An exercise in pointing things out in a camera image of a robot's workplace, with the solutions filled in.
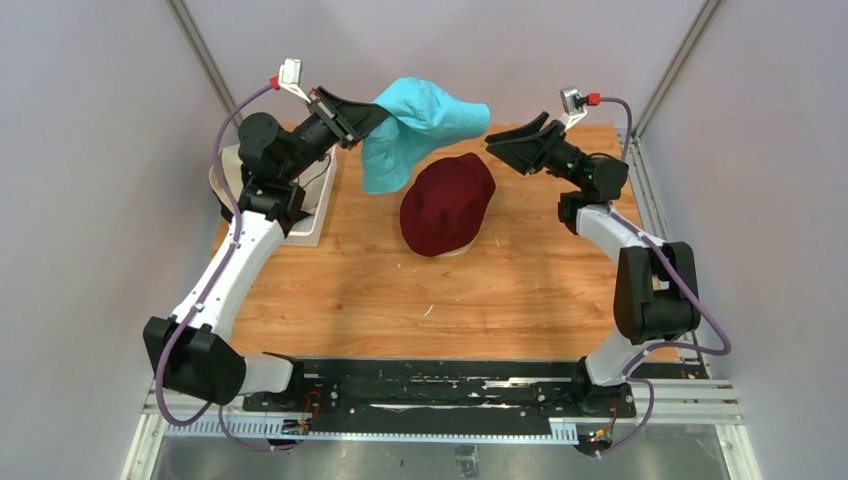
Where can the maroon bucket hat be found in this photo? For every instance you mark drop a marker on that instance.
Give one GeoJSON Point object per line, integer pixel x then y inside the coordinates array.
{"type": "Point", "coordinates": [444, 209]}

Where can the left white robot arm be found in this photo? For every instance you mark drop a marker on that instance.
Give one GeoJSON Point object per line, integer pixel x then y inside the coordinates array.
{"type": "Point", "coordinates": [189, 349]}

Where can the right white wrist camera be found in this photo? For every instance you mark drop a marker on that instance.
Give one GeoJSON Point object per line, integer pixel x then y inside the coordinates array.
{"type": "Point", "coordinates": [574, 106]}

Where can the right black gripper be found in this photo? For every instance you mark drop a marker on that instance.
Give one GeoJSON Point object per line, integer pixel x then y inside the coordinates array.
{"type": "Point", "coordinates": [522, 149]}

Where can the wooden hat stand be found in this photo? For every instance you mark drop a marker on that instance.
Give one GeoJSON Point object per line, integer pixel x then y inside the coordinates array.
{"type": "Point", "coordinates": [458, 251]}

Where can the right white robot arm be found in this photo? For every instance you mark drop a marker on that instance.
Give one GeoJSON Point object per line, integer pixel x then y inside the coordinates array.
{"type": "Point", "coordinates": [655, 280]}

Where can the white slotted cable duct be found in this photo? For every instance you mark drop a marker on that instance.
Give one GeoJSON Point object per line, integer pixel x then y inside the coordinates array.
{"type": "Point", "coordinates": [266, 428]}

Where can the beige bucket hat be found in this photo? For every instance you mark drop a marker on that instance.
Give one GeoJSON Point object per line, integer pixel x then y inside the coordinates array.
{"type": "Point", "coordinates": [232, 168]}

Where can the teal bucket hat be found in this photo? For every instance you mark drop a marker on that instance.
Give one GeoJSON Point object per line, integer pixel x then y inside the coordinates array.
{"type": "Point", "coordinates": [423, 117]}

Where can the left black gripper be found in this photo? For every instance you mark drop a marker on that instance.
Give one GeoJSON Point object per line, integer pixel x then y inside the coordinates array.
{"type": "Point", "coordinates": [346, 122]}

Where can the white perforated plastic basket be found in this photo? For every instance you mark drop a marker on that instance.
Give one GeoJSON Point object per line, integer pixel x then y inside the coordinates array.
{"type": "Point", "coordinates": [307, 232]}

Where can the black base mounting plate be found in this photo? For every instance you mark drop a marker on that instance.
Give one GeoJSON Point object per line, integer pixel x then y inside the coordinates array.
{"type": "Point", "coordinates": [440, 396]}

